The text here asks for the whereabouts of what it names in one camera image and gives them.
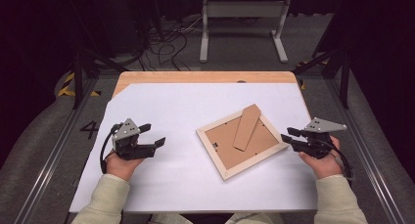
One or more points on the person's left hand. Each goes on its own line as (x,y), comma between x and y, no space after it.
(122,168)

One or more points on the person's right hand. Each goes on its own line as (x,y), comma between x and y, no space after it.
(323,167)

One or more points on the aluminium rail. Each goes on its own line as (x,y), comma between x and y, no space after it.
(49,171)
(368,171)

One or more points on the wooden picture frame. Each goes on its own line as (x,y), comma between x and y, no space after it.
(225,142)

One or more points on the white paper sheet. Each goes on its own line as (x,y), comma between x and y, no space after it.
(179,113)

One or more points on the black metal stand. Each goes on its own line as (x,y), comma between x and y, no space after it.
(344,77)
(78,77)

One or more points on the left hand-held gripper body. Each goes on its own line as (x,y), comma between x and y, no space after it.
(129,145)

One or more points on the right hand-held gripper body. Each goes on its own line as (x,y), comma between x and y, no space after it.
(313,145)

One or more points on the white metal stand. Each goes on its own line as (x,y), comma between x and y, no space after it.
(244,9)

